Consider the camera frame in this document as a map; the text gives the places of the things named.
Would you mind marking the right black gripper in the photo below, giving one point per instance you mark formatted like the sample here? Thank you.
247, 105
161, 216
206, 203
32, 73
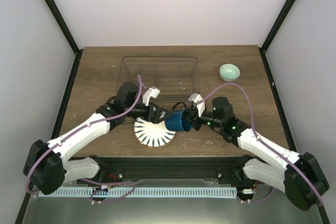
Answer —
193, 116

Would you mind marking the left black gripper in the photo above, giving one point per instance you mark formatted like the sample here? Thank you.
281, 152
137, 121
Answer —
157, 114

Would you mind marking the dark blue mug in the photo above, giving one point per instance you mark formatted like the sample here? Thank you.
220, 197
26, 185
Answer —
177, 122

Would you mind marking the black wire dish rack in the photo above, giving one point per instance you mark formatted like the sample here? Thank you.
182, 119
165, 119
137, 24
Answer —
175, 76

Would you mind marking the mint green bowl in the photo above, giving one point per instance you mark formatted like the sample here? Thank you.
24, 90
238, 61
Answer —
229, 72

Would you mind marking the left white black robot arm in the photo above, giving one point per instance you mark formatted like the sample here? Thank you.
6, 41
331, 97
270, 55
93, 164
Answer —
49, 165

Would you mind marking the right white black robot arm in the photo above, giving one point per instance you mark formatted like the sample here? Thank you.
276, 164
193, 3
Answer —
299, 176

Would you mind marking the blue striped white plate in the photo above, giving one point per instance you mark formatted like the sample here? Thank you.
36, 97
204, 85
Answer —
146, 132

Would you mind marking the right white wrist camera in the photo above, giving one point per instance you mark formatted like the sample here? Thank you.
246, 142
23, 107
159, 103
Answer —
197, 101

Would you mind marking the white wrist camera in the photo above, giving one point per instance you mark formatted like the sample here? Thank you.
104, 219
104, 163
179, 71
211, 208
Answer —
151, 92
197, 101

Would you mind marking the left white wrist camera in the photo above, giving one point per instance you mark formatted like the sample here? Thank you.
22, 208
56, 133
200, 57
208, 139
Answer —
151, 92

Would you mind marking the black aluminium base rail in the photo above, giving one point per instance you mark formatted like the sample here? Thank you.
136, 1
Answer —
227, 170

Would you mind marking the light blue slotted cable duct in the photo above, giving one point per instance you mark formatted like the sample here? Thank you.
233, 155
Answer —
146, 192

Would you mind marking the left black frame post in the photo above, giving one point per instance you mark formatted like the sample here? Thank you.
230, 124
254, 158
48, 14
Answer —
62, 25

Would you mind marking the black frame post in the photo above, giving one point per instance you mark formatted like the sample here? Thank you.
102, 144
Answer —
287, 6
62, 25

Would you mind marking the right black frame post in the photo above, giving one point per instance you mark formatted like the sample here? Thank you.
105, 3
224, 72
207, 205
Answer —
287, 6

